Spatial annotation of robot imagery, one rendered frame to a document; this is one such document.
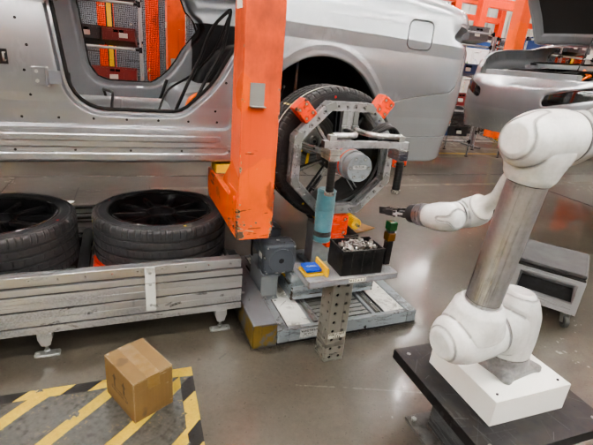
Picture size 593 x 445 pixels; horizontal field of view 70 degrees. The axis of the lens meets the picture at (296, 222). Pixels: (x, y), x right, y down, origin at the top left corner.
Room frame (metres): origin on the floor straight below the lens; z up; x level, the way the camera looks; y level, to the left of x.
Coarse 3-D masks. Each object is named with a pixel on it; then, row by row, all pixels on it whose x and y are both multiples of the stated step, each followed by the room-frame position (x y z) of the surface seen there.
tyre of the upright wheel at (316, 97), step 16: (288, 96) 2.23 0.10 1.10; (304, 96) 2.08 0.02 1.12; (320, 96) 2.06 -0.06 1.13; (336, 96) 2.09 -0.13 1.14; (352, 96) 2.12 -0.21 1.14; (368, 96) 2.17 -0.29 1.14; (288, 112) 2.04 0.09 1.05; (288, 128) 2.00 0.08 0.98; (288, 144) 2.00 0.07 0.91; (288, 192) 2.01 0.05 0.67; (304, 208) 2.05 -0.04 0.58
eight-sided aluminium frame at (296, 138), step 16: (320, 112) 1.97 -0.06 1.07; (368, 112) 2.07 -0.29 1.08; (304, 128) 1.94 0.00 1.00; (288, 160) 1.97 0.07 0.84; (384, 160) 2.13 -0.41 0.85; (288, 176) 1.96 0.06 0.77; (384, 176) 2.12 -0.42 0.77; (304, 192) 1.97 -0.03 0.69; (368, 192) 2.09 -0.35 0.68; (336, 208) 2.03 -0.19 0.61; (352, 208) 2.06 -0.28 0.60
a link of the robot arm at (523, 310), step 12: (516, 288) 1.23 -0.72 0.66; (504, 300) 1.17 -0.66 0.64; (516, 300) 1.16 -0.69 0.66; (528, 300) 1.16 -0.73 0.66; (516, 312) 1.14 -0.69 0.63; (528, 312) 1.14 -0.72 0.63; (540, 312) 1.16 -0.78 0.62; (516, 324) 1.12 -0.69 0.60; (528, 324) 1.13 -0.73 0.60; (540, 324) 1.15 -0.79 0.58; (516, 336) 1.10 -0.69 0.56; (528, 336) 1.13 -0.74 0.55; (516, 348) 1.11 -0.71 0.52; (528, 348) 1.14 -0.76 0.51; (516, 360) 1.13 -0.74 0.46
